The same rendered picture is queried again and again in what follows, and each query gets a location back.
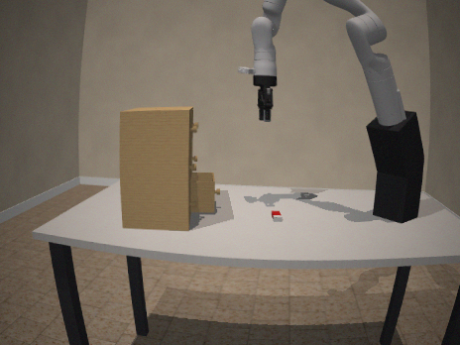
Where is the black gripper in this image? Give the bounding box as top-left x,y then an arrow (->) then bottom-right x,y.
253,75 -> 277,122

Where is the tan wooden chest of drawers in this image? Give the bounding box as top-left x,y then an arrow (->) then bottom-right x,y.
120,107 -> 193,231

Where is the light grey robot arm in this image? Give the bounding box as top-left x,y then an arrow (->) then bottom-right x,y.
238,0 -> 406,126

